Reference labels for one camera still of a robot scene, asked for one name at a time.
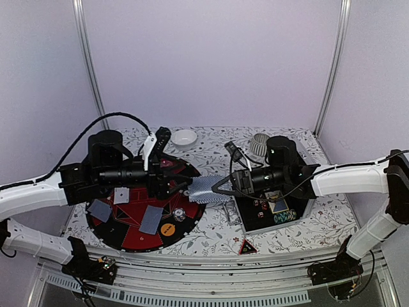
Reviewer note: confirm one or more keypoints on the front aluminium rail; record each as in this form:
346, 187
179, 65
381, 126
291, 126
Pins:
154, 279

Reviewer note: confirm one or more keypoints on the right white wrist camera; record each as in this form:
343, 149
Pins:
237, 155

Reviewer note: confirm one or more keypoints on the left aluminium frame post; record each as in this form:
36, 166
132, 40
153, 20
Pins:
80, 21

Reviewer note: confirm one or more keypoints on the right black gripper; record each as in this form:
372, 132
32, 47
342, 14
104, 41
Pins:
238, 176

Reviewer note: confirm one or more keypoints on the aluminium poker chip case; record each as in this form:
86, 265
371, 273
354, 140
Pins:
251, 224

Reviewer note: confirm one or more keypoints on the aluminium frame post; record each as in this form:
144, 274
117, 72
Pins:
80, 21
342, 28

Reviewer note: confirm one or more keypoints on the right aluminium frame post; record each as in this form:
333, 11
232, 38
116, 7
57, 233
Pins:
342, 28

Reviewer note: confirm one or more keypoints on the orange big blind button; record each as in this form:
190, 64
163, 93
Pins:
168, 229

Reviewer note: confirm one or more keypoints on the ace of diamonds card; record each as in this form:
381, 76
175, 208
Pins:
121, 195

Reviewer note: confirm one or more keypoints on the lower poker chip row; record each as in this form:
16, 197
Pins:
285, 216

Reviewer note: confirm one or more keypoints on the dealt blue playing cards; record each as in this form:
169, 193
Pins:
151, 220

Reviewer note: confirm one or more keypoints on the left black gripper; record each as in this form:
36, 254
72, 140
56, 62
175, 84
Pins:
161, 190

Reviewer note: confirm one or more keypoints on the red dice group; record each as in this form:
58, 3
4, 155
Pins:
261, 207

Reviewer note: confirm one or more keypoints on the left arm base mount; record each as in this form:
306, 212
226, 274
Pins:
102, 270

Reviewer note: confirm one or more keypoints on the round red black poker mat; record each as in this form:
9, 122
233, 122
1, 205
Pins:
121, 231

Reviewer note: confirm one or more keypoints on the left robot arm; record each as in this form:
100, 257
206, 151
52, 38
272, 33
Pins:
107, 166

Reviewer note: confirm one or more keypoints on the striped grey white cup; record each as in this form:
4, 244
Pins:
258, 144

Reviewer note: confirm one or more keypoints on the boxed card deck ace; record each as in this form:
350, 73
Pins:
275, 204

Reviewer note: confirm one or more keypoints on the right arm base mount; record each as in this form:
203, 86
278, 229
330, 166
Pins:
342, 267

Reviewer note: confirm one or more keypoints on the white ceramic bowl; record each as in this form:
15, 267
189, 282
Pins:
184, 139

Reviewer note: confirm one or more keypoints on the red black triangle card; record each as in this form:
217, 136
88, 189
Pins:
247, 248

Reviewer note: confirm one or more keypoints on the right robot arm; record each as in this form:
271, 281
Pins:
387, 175

